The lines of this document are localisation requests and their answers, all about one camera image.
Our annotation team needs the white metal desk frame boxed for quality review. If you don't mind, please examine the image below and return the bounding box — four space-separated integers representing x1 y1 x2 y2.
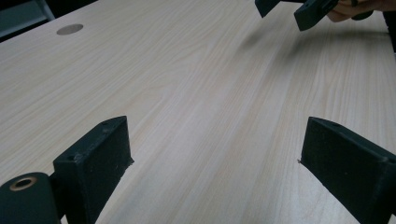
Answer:
35 0 56 22

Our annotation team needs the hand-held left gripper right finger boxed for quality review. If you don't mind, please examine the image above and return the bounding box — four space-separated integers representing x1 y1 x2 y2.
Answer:
300 116 396 224

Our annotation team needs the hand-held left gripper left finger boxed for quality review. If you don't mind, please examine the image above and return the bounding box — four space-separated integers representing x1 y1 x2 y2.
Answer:
52 115 134 224

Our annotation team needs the round grey cable grommet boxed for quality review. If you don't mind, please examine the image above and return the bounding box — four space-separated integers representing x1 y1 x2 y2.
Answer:
56 23 84 36

